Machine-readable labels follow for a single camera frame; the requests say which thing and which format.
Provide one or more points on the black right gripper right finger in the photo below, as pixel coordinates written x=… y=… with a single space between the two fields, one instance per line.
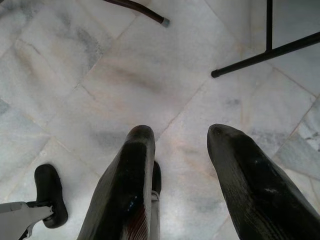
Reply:
x=255 y=190

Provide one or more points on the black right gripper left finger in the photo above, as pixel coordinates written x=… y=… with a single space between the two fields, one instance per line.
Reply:
x=130 y=180

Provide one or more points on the black robot right foot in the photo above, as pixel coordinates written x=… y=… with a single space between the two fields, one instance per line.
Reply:
x=157 y=177

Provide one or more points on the black robot foot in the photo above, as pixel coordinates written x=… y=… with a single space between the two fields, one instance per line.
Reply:
x=48 y=185
x=157 y=177

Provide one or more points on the black robot left foot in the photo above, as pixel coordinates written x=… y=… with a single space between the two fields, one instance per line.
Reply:
x=48 y=185

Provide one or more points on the grey robot left leg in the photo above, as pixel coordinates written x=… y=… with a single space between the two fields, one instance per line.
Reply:
x=15 y=215

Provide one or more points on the brown wooden chair leg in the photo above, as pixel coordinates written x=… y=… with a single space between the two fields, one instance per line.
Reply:
x=140 y=10

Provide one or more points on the black metal table frame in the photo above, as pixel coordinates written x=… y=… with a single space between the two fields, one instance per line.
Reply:
x=269 y=25

